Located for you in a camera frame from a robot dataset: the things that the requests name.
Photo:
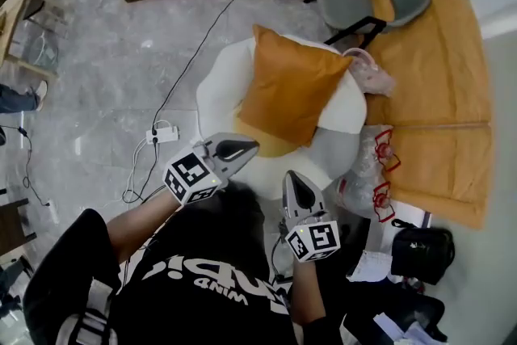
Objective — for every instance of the light wooden table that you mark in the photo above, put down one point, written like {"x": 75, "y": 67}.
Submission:
{"x": 12, "y": 12}

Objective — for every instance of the pink clear plastic bag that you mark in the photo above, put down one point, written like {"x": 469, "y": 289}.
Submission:
{"x": 371, "y": 74}

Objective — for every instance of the white dotted cloth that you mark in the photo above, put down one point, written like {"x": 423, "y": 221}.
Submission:
{"x": 371, "y": 266}

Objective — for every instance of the white round sofa chair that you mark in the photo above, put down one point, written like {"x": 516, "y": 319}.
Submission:
{"x": 218, "y": 93}

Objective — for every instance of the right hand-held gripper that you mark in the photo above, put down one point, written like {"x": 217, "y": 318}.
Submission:
{"x": 317, "y": 240}

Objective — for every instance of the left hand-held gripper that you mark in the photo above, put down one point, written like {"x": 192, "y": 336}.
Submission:
{"x": 187, "y": 169}

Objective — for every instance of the person's black printed shirt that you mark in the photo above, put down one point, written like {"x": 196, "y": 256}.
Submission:
{"x": 194, "y": 315}

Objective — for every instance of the dark wooden table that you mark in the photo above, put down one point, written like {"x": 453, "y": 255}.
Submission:
{"x": 10, "y": 226}

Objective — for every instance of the black handbag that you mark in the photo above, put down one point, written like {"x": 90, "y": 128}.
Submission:
{"x": 422, "y": 254}

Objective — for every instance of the person's left forearm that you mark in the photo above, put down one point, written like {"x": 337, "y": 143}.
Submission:
{"x": 137, "y": 226}

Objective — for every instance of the small white power strip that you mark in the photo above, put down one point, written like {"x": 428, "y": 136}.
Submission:
{"x": 53, "y": 212}

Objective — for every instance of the orange cushion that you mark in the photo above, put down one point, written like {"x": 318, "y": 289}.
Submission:
{"x": 291, "y": 85}

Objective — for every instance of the person's right forearm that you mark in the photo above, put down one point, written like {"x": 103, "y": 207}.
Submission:
{"x": 307, "y": 295}

